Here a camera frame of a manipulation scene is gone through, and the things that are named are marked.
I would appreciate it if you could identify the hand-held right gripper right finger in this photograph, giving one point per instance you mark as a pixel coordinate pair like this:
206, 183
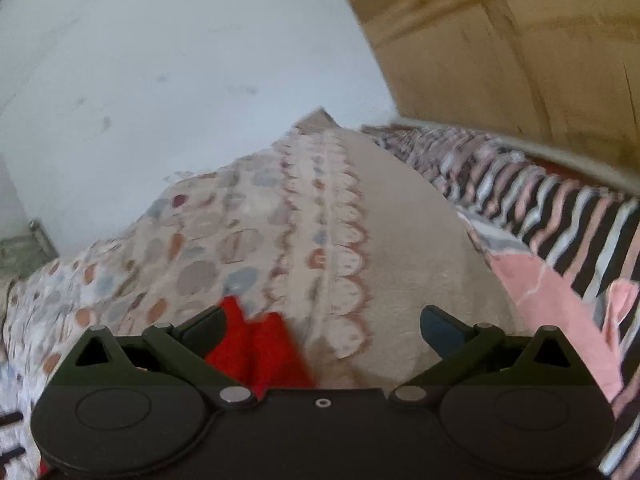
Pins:
442, 330

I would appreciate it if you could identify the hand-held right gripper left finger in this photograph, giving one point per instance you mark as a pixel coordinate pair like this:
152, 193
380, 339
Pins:
202, 332

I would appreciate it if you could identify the red long-sleeved sweater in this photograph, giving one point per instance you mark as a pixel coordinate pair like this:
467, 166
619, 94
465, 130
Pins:
265, 355

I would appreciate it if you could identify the pink patterned cloth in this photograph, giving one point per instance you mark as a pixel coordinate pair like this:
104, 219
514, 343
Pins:
545, 300

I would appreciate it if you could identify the spotted patterned quilt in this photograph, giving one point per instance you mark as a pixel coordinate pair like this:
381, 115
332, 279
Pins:
300, 240

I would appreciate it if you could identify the black pink striped bed sheet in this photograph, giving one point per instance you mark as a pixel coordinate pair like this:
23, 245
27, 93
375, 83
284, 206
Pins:
560, 220

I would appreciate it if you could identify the grey metal headboard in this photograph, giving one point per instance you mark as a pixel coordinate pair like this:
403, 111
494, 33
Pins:
25, 252

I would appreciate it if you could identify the worn wooden wardrobe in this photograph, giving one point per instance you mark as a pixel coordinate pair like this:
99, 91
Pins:
500, 40

